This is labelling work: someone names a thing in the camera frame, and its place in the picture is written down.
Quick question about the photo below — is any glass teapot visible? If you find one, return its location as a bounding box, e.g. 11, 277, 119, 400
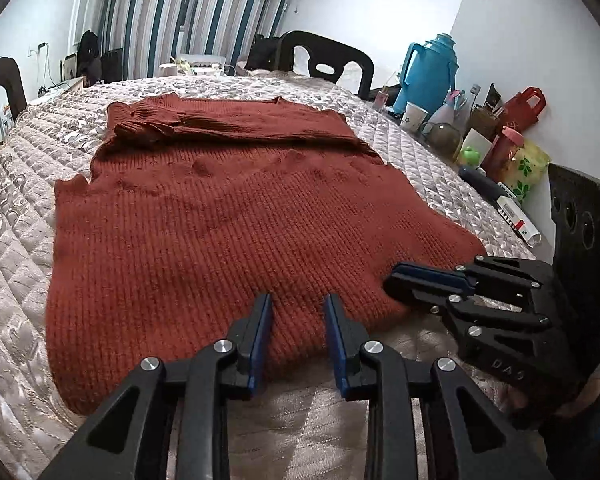
422, 122, 464, 162

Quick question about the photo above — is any person's right forearm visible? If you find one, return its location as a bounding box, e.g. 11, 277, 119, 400
537, 380, 600, 480

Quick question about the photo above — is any red tumbler with pink lid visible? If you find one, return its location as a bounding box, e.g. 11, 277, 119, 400
479, 127, 524, 177

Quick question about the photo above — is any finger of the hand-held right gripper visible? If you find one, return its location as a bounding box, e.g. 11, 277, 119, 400
393, 255, 544, 295
382, 274, 551, 334

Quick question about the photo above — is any white striped box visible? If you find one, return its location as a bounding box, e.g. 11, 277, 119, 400
495, 182, 524, 212

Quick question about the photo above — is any beige quilted blanket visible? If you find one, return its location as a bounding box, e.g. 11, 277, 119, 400
0, 69, 548, 480

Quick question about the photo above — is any striped blue beige curtain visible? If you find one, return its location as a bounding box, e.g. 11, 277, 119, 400
200, 0, 302, 68
99, 0, 207, 70

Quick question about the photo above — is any rust red knit sweater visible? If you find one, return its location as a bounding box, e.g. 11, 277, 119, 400
45, 92, 489, 417

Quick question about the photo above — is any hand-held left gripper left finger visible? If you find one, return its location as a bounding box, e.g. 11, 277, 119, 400
40, 292, 274, 480

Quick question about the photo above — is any black box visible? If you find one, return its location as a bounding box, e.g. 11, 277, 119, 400
101, 48, 126, 84

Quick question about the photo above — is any wicker basket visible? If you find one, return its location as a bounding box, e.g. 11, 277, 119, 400
467, 104, 501, 139

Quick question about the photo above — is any white card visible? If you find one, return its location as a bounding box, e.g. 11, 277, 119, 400
462, 128, 494, 167

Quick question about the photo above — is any blue thermos jug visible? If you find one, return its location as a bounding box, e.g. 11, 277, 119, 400
393, 33, 461, 117

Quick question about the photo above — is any dark blue case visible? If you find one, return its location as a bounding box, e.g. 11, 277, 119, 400
458, 165, 502, 202

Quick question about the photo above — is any red bag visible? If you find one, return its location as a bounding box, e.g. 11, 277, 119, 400
499, 87, 548, 137

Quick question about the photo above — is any white printed cup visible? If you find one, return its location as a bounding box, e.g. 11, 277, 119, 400
400, 101, 429, 133

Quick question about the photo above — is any white spray bottle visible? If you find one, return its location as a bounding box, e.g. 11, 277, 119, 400
429, 90, 462, 127

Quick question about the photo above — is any black bag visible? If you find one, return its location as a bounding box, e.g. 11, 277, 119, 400
244, 34, 281, 72

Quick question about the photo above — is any black backpack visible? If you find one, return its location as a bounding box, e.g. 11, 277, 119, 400
77, 29, 104, 84

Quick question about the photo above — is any yellow green leaf bag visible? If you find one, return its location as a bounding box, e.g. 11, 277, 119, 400
497, 139, 551, 207

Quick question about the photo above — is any white medicine box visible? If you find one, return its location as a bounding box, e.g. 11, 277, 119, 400
496, 199, 542, 247

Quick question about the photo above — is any dark brown plastic chair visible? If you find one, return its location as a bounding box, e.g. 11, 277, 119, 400
0, 57, 29, 172
274, 30, 376, 102

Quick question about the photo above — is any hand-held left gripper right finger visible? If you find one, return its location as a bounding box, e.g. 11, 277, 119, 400
323, 292, 554, 480

